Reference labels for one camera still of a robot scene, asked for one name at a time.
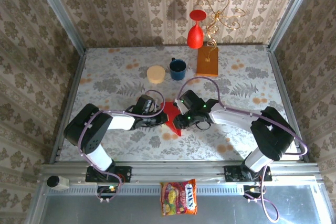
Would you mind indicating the red paper sheet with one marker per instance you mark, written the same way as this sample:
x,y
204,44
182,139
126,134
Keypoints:
x,y
170,111

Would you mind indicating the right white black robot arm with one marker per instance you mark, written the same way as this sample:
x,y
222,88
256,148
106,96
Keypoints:
x,y
231,116

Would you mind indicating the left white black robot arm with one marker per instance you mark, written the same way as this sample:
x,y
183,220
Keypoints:
x,y
120,123

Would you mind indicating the beige round lid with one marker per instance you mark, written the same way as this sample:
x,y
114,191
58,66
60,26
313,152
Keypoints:
x,y
156,74

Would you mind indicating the dark blue mug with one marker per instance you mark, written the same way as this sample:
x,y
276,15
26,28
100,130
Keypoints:
x,y
178,74

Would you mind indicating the orange wooden rack base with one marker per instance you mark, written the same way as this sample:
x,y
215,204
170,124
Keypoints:
x,y
207,68

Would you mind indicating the floral tablecloth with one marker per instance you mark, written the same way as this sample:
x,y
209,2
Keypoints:
x,y
118,64

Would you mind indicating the red yellow candy bag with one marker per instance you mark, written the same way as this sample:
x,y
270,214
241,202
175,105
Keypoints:
x,y
178,197

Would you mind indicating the black connector box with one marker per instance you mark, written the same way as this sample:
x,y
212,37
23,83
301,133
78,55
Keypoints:
x,y
252,190
107,189

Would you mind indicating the red wine glass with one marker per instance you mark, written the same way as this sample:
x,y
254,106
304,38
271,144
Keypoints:
x,y
194,36

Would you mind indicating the grey metal panel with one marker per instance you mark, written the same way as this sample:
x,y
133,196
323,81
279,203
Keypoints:
x,y
131,208

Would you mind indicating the aluminium frame cross rail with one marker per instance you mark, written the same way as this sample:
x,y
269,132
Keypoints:
x,y
178,171

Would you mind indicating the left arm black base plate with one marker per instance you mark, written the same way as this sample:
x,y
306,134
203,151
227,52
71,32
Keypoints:
x,y
126,174

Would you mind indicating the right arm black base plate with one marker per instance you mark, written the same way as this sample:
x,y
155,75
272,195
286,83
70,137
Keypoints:
x,y
231,174

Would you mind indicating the aluminium table side rail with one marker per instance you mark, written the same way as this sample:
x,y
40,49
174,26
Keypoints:
x,y
278,77
73,90

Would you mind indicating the small black white camera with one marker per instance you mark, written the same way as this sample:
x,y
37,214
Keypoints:
x,y
56,181

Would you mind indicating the aluminium frame post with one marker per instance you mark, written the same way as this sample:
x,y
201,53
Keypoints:
x,y
288,11
57,11

